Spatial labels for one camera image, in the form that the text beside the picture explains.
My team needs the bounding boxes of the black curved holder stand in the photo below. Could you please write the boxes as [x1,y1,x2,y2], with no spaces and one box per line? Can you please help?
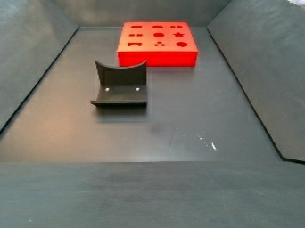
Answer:
[91,61,147,107]

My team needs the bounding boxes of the red shape sorter box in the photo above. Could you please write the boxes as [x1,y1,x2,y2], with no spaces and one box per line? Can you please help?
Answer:
[117,21,200,67]

